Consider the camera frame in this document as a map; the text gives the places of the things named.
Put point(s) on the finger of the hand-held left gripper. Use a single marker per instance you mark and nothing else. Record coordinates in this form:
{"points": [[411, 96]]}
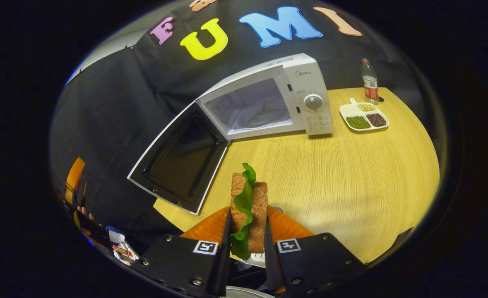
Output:
{"points": [[74, 178]]}

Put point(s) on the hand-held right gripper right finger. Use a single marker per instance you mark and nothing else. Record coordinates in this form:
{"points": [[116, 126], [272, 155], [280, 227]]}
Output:
{"points": [[318, 260]]}

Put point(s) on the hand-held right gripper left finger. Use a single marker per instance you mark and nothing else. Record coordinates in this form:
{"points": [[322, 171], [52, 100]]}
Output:
{"points": [[177, 260]]}

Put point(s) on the sandwich with green lettuce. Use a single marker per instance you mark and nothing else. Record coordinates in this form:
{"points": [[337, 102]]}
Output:
{"points": [[260, 215]]}

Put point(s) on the white microwave oven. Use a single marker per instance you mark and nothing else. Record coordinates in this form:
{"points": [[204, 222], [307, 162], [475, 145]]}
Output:
{"points": [[310, 82]]}

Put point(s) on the white red blue object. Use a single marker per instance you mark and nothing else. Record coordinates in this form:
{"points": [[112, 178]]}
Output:
{"points": [[119, 246]]}

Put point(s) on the white rectangular plate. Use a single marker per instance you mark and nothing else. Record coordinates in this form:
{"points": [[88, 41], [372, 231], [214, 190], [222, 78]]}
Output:
{"points": [[255, 260]]}

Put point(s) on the black backdrop cloth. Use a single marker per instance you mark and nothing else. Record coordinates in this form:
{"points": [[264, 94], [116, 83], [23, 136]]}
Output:
{"points": [[111, 103]]}

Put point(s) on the white divided tray of beans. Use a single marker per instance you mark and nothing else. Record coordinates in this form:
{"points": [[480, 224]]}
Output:
{"points": [[364, 116]]}

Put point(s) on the clear plastic water bottle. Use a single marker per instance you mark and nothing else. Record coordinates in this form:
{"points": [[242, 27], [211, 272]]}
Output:
{"points": [[370, 80]]}

